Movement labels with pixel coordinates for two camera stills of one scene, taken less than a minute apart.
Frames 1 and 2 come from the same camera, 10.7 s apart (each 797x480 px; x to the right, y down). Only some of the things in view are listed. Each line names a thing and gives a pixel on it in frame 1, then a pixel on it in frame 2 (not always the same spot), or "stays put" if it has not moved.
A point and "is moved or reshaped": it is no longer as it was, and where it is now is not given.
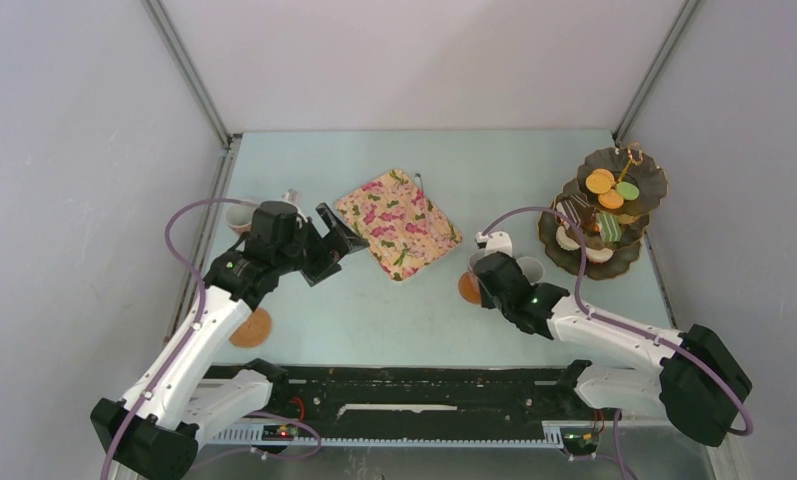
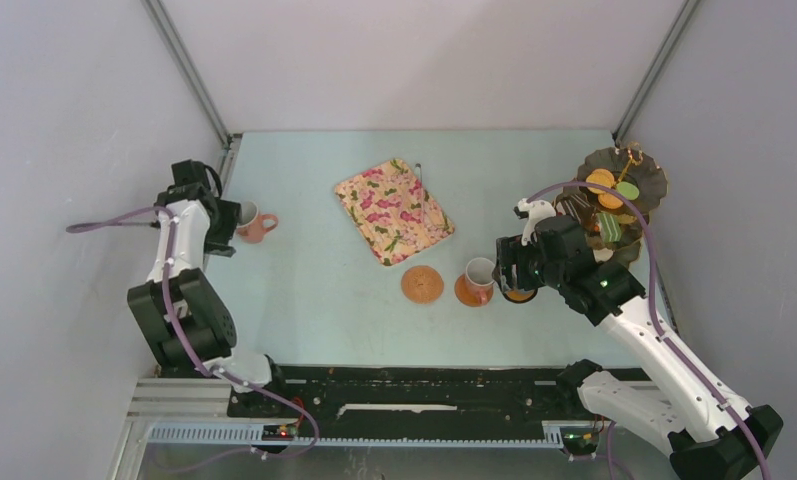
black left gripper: (344, 241) → (218, 245)
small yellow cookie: (600, 181) stays put
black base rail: (436, 397) stays put
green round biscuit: (628, 191) stays put
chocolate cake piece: (578, 210) stays put
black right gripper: (485, 302) → (510, 251)
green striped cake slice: (609, 227) stays put
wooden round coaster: (254, 330) → (422, 284)
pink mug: (239, 217) stays put
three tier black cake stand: (613, 194) stays put
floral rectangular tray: (404, 228) is moved or reshaped
